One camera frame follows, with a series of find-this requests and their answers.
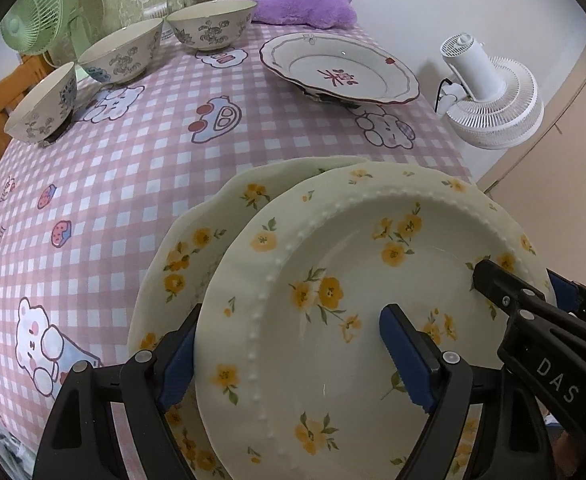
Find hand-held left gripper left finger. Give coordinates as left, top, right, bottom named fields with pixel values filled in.
left=33, top=304, right=202, bottom=480

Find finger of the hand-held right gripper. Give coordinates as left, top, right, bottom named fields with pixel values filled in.
left=473, top=258, right=586, bottom=441
left=548, top=269, right=586, bottom=339

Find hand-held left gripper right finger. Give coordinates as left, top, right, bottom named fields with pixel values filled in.
left=379, top=303, right=554, bottom=480

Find yellow floral plate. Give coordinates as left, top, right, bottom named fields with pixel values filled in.
left=128, top=156, right=368, bottom=480
left=195, top=162, right=556, bottom=480

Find grey floral ceramic bowl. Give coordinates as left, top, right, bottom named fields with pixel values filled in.
left=4, top=61, right=78, bottom=147
left=166, top=0, right=258, bottom=52
left=78, top=17, right=164, bottom=85

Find white plate with red rim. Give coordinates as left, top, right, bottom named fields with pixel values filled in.
left=259, top=32, right=421, bottom=107

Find white fan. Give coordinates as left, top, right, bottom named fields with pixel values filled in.
left=435, top=32, right=545, bottom=149

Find pink checked tablecloth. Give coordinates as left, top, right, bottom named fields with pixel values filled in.
left=0, top=22, right=474, bottom=441

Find cotton swab box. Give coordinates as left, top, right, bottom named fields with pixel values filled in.
left=144, top=4, right=174, bottom=41

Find purple plush cushion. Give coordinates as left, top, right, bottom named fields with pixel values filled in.
left=234, top=0, right=358, bottom=29

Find green desk fan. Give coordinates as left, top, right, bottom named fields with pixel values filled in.
left=0, top=0, right=106, bottom=68

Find black fan cable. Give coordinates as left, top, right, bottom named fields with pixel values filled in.
left=434, top=77, right=454, bottom=111

